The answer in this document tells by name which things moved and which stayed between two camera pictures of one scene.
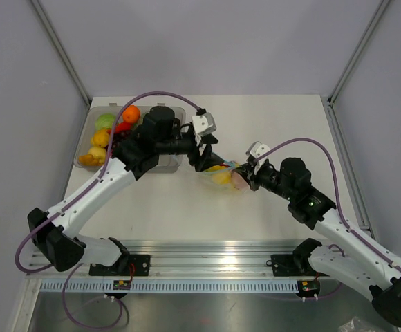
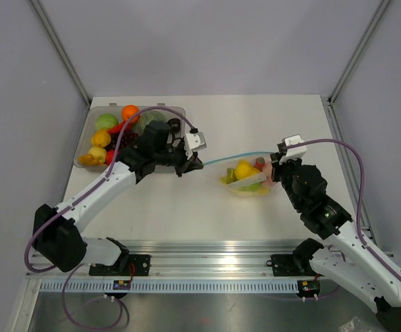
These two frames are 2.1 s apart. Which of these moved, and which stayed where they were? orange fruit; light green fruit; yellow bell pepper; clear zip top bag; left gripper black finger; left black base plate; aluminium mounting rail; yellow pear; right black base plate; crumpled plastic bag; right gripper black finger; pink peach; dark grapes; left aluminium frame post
Moved: pink peach; left gripper black finger; right gripper black finger; clear zip top bag; yellow bell pepper
Stayed: dark grapes; left aluminium frame post; yellow pear; left black base plate; aluminium mounting rail; light green fruit; crumpled plastic bag; orange fruit; right black base plate
